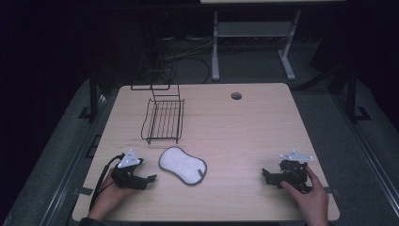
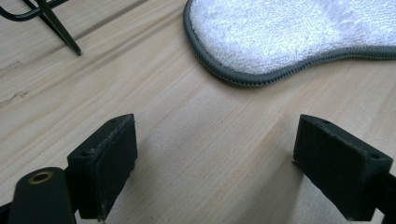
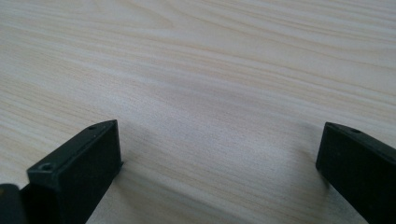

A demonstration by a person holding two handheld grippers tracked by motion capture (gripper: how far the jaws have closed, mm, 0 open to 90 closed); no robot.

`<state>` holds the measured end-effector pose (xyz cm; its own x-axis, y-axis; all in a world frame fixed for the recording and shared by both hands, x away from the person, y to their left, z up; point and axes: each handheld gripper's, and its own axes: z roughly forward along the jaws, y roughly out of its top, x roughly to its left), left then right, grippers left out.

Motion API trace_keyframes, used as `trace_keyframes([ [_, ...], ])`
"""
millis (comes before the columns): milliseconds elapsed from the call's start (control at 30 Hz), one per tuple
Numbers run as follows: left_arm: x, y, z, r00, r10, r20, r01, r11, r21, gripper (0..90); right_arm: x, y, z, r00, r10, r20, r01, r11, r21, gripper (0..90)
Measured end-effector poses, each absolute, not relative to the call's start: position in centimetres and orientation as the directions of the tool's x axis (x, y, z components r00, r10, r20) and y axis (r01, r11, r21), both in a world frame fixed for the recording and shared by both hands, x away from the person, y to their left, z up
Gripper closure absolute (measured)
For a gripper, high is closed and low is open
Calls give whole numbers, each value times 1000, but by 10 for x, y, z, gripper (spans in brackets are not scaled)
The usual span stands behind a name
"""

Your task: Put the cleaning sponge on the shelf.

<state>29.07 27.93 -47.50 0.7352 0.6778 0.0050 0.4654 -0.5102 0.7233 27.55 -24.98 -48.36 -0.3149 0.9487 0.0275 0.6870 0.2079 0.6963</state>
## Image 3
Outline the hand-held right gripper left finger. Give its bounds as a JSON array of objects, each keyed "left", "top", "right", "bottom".
[{"left": 20, "top": 119, "right": 124, "bottom": 224}]

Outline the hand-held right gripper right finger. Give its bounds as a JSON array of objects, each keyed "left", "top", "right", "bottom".
[{"left": 315, "top": 121, "right": 396, "bottom": 224}]

